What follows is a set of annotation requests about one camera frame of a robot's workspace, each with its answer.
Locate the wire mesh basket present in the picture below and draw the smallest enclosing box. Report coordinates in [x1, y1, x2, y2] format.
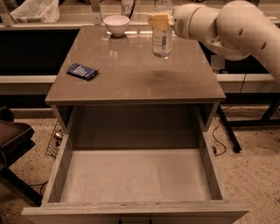
[45, 122, 64, 158]

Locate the grey cabinet with counter top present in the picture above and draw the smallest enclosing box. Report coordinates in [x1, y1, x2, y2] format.
[45, 25, 225, 150]

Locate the open grey top drawer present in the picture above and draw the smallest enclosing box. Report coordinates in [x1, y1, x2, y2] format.
[21, 104, 250, 224]

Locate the white plastic bag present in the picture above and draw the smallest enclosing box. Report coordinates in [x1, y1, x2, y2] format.
[10, 0, 60, 23]

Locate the clear plastic water bottle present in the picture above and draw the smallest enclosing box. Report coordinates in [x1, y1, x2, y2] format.
[152, 0, 174, 58]

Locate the white ceramic bowl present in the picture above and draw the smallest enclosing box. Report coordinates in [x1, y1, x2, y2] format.
[104, 15, 130, 37]

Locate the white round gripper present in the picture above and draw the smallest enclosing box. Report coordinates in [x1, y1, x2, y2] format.
[148, 3, 220, 40]

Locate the blue snack packet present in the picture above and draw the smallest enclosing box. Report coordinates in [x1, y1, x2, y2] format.
[66, 63, 98, 81]

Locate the black floor cable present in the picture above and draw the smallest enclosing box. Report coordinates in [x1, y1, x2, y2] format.
[211, 116, 228, 158]

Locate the dark chair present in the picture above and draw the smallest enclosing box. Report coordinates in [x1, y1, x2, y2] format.
[0, 106, 42, 206]

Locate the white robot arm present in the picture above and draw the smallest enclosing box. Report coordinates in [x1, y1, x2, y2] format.
[148, 0, 280, 82]

